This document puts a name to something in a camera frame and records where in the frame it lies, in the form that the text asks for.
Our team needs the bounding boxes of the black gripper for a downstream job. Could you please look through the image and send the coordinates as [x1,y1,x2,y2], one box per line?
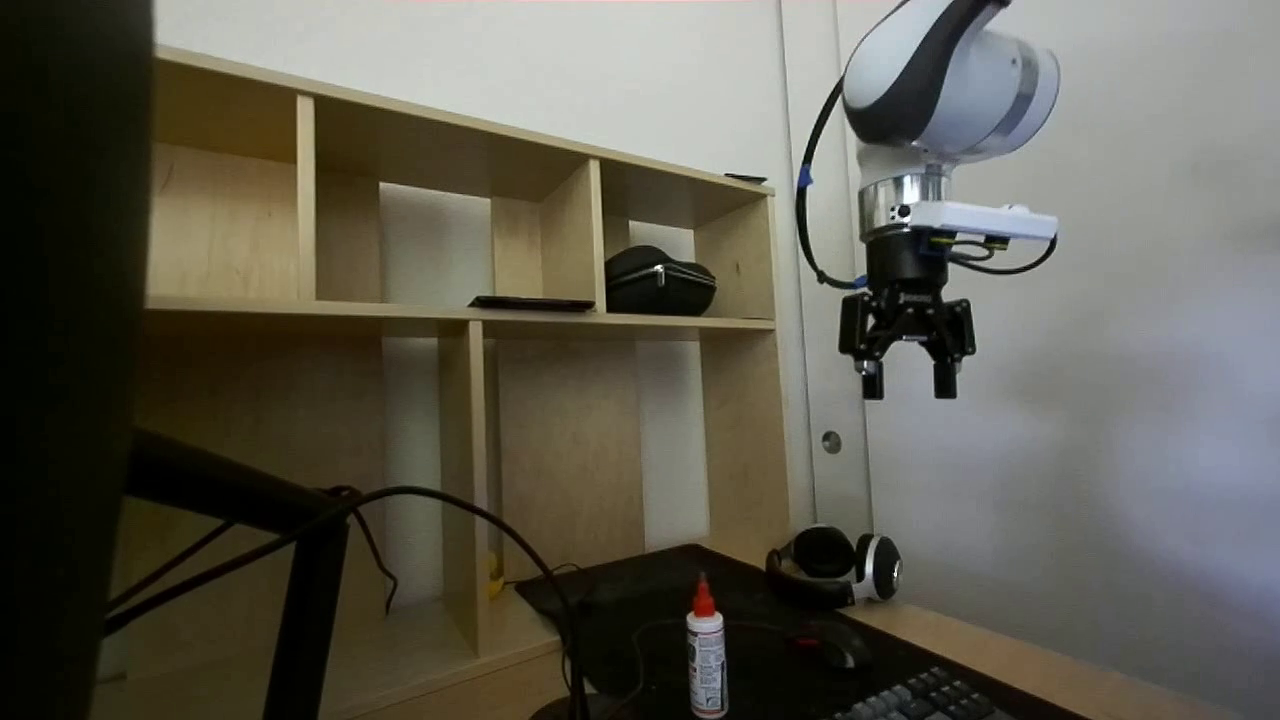
[837,226,982,402]

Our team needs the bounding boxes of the black keyboard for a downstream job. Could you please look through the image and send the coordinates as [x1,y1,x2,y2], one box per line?
[829,665,1021,720]

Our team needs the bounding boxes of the light wooden cubby shelf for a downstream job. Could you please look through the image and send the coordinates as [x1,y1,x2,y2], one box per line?
[140,42,796,720]

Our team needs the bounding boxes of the black zippered case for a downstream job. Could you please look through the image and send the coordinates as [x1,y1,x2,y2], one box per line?
[599,241,719,320]

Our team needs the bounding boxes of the black looping gripper cable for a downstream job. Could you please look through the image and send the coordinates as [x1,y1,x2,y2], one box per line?
[792,75,877,296]

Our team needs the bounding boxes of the long black monitor cable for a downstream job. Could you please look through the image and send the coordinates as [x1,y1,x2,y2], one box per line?
[100,478,599,720]

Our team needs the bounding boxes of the black desk mat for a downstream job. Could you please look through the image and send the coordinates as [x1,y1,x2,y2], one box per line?
[512,540,1090,720]

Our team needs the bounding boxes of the short black camera cable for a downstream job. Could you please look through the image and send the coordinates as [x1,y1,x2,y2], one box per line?
[958,234,1066,280]

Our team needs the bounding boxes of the black and silver headphones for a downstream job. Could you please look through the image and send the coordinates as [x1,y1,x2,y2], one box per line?
[763,519,907,611]

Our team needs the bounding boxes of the thin black hanging cable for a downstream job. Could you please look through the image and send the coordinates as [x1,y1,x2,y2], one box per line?
[342,491,404,620]

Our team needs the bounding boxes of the black monitor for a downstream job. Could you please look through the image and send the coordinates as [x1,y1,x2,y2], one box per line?
[0,0,160,720]

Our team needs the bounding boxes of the white glue bottle red cap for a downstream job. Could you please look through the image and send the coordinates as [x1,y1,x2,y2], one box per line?
[679,567,731,720]

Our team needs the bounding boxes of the flat black slab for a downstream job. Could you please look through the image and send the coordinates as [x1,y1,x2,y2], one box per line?
[464,291,599,315]

